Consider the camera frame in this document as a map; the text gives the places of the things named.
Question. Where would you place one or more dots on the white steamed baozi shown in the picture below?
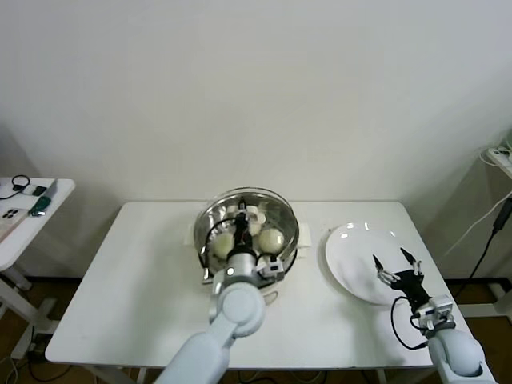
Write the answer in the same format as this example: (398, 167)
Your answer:
(222, 246)
(272, 240)
(256, 229)

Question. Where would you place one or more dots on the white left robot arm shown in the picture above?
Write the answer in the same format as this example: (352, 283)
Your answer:
(236, 312)

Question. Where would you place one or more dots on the round glass pot lid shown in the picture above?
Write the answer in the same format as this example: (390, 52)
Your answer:
(280, 218)

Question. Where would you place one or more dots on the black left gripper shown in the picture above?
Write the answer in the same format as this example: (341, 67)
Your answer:
(242, 232)

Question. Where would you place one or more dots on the small black device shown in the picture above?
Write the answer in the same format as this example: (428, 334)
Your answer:
(39, 190)

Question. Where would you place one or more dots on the white power strip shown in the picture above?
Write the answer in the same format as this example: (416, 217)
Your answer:
(502, 154)

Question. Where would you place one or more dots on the stainless steel steamer basket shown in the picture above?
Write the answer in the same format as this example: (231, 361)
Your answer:
(291, 256)

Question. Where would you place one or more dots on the white round plate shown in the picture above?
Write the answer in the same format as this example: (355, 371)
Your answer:
(348, 256)

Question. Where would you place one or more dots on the white side table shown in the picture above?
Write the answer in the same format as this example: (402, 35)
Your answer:
(44, 228)

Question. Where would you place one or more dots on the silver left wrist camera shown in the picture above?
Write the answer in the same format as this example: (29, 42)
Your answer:
(274, 270)

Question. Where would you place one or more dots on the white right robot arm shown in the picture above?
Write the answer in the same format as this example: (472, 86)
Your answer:
(456, 356)

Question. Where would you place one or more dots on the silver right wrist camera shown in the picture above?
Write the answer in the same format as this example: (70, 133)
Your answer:
(438, 307)

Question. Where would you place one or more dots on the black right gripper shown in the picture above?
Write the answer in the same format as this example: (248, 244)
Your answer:
(411, 288)

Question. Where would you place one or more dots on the small white box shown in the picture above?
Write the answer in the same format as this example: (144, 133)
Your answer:
(29, 189)

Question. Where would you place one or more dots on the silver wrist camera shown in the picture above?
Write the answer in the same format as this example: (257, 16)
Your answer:
(274, 270)
(438, 307)

